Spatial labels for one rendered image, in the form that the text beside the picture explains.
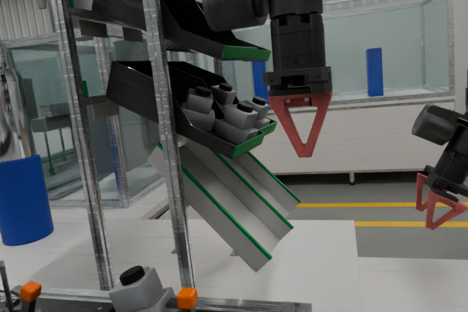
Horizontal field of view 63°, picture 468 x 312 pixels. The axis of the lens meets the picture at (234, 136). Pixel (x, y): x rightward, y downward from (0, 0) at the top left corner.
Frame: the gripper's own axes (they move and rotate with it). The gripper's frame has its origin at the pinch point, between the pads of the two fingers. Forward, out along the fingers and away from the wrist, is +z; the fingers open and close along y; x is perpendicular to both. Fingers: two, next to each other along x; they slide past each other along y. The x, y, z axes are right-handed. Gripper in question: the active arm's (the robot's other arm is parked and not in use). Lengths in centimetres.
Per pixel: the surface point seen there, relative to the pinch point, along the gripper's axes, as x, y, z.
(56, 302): -44, -6, 27
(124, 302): -21.5, 7.2, 16.2
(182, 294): -14.6, 5.7, 15.6
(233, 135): -14.5, -21.3, 1.5
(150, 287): -19.0, 5.3, 15.2
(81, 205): -98, -81, 37
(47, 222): -92, -55, 34
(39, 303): -48, -5, 27
